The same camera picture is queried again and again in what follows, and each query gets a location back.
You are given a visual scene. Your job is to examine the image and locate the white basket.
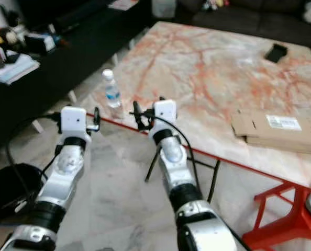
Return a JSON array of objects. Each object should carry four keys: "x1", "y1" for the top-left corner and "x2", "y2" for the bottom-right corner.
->
[{"x1": 151, "y1": 0, "x2": 177, "y2": 19}]

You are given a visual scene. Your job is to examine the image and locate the dark fabric sofa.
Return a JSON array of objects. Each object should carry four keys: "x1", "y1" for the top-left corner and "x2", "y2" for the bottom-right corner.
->
[{"x1": 176, "y1": 0, "x2": 311, "y2": 45}]

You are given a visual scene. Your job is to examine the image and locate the black round rubbish bin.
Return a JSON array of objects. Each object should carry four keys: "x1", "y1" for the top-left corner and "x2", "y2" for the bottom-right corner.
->
[{"x1": 0, "y1": 163, "x2": 43, "y2": 225}]

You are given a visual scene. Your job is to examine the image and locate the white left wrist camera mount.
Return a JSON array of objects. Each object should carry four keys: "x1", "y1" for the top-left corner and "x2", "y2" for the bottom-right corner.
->
[{"x1": 60, "y1": 106, "x2": 88, "y2": 139}]

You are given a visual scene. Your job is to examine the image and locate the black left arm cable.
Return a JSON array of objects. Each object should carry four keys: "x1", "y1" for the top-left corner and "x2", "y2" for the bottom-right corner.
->
[{"x1": 6, "y1": 116, "x2": 61, "y2": 211}]

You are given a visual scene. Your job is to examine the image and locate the clear plastic water bottle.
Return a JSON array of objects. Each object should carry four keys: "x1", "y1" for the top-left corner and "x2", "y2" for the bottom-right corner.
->
[{"x1": 102, "y1": 69, "x2": 123, "y2": 109}]

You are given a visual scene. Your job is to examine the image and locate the long black low cabinet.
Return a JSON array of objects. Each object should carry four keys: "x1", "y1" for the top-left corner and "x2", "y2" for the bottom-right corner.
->
[{"x1": 0, "y1": 0, "x2": 151, "y2": 157}]

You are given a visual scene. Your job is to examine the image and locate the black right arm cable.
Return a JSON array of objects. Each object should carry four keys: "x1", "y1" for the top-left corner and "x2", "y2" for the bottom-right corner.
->
[{"x1": 129, "y1": 111, "x2": 203, "y2": 191}]

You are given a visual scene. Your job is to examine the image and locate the white pink booklet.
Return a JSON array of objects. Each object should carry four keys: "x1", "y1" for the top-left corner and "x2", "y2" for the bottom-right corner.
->
[{"x1": 107, "y1": 0, "x2": 138, "y2": 11}]

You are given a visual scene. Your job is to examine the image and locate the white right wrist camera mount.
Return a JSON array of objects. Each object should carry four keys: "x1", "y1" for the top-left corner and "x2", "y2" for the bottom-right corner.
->
[{"x1": 153, "y1": 99, "x2": 177, "y2": 132}]

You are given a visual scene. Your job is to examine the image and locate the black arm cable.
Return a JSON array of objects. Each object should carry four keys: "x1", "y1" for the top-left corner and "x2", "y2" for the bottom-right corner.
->
[
  {"x1": 6, "y1": 116, "x2": 61, "y2": 211},
  {"x1": 129, "y1": 111, "x2": 203, "y2": 191}
]

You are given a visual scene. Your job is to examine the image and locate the flat brown cardboard box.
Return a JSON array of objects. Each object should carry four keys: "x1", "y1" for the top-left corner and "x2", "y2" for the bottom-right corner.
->
[{"x1": 230, "y1": 109, "x2": 311, "y2": 155}]

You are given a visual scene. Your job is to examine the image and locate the red plastic stool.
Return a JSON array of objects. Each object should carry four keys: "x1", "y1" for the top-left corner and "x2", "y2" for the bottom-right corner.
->
[{"x1": 242, "y1": 180, "x2": 311, "y2": 251}]

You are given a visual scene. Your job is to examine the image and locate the black metal table leg frame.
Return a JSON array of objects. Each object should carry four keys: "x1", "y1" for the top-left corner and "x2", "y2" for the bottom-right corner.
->
[{"x1": 145, "y1": 149, "x2": 221, "y2": 203}]

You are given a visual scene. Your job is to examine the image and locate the black round toy figure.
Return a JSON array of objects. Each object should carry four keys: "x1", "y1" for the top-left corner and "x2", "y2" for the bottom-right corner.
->
[{"x1": 3, "y1": 26, "x2": 28, "y2": 50}]

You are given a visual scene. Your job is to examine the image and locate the colourful small plush toys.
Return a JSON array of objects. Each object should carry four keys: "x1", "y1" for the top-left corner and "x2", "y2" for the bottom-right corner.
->
[{"x1": 203, "y1": 0, "x2": 229, "y2": 11}]

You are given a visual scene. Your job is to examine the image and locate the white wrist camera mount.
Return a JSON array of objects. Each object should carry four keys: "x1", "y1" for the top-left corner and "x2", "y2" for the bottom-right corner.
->
[
  {"x1": 153, "y1": 99, "x2": 177, "y2": 132},
  {"x1": 60, "y1": 106, "x2": 88, "y2": 139}
]

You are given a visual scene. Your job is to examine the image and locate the white paper stack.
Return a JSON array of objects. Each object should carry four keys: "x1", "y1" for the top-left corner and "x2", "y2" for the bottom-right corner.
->
[{"x1": 0, "y1": 52, "x2": 41, "y2": 85}]

